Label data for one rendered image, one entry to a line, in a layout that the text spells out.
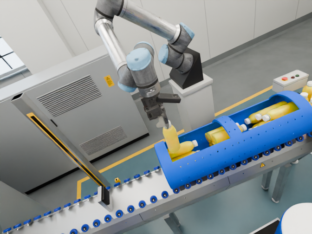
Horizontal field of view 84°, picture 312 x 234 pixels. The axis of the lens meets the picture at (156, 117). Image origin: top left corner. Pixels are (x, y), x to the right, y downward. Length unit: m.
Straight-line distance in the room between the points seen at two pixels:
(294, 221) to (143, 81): 0.85
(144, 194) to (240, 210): 1.16
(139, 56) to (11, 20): 2.70
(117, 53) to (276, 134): 0.94
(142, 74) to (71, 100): 1.77
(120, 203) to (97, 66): 1.50
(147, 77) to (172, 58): 0.88
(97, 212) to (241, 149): 0.98
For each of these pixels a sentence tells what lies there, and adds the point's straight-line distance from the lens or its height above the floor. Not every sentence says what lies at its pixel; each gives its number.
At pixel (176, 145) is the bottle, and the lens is 0.93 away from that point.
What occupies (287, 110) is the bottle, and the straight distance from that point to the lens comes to 1.24.
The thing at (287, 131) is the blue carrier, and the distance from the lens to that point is 1.17.
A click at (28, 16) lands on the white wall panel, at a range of 3.15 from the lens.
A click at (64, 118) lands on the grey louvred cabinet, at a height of 0.94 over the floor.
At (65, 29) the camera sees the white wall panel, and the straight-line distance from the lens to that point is 3.40.
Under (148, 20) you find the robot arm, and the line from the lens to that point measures 1.32.
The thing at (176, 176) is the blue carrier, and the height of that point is 1.15.
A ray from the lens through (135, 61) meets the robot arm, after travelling 0.63.
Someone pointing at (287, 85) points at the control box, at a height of 1.08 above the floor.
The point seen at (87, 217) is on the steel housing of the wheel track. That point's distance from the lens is 1.39.
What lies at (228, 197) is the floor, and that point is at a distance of 2.16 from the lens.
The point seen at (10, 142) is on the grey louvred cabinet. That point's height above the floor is 0.95.
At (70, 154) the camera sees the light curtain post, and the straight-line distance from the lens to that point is 1.37.
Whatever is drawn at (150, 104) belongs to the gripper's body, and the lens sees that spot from 0.74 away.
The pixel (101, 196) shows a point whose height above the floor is 1.08.
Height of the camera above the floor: 1.98
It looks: 38 degrees down
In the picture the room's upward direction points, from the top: 22 degrees counter-clockwise
